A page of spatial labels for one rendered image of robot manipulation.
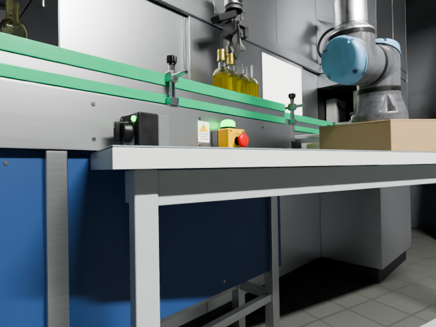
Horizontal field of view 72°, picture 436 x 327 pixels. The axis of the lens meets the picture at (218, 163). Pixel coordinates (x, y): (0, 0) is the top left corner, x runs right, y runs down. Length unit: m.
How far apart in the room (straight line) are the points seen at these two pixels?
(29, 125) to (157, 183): 0.27
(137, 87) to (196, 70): 0.53
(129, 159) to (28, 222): 0.28
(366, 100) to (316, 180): 0.35
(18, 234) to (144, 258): 0.26
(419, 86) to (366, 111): 3.13
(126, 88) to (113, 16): 0.44
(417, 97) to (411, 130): 3.10
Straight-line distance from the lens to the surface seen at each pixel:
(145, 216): 0.50
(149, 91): 0.79
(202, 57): 1.31
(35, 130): 0.65
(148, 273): 0.53
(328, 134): 1.01
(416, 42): 4.22
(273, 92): 1.67
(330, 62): 0.89
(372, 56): 0.90
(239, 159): 0.53
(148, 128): 0.65
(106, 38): 1.11
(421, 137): 1.02
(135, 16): 1.20
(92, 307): 0.76
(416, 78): 4.12
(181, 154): 0.48
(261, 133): 1.06
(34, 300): 0.71
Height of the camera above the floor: 0.72
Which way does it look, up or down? 1 degrees up
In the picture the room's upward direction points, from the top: 1 degrees counter-clockwise
